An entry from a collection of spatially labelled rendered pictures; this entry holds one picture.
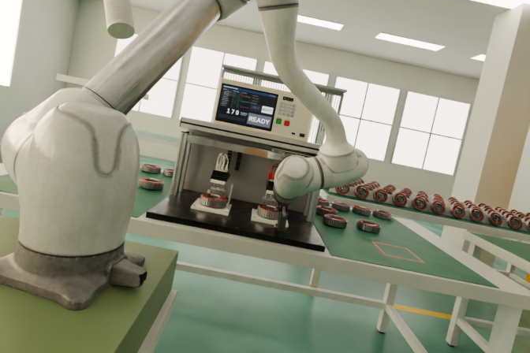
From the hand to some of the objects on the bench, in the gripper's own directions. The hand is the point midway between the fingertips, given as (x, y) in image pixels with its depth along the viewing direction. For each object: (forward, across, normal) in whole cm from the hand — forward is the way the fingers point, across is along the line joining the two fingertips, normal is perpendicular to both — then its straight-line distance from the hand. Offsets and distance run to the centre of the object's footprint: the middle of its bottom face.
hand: (278, 208), depth 128 cm
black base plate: (+14, 0, +14) cm, 20 cm away
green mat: (+34, -1, -51) cm, 61 cm away
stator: (+11, 0, +2) cm, 12 cm away
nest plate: (+12, -1, +2) cm, 12 cm away
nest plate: (+12, +3, +26) cm, 29 cm away
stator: (+11, +4, +26) cm, 28 cm away
